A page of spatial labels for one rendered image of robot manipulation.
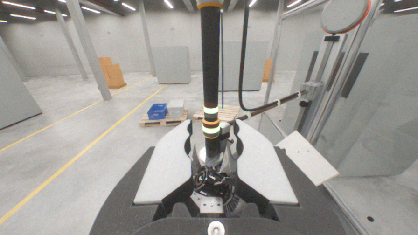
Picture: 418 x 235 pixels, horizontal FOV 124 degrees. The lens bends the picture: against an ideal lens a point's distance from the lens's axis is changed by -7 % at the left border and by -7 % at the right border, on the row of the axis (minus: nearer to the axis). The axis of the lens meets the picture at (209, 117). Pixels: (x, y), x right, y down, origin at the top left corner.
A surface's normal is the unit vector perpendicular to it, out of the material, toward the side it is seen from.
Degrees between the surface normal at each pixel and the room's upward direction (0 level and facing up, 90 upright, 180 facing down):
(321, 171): 50
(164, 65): 90
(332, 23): 90
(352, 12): 90
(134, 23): 90
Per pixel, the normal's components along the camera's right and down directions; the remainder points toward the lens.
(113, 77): 0.03, 0.48
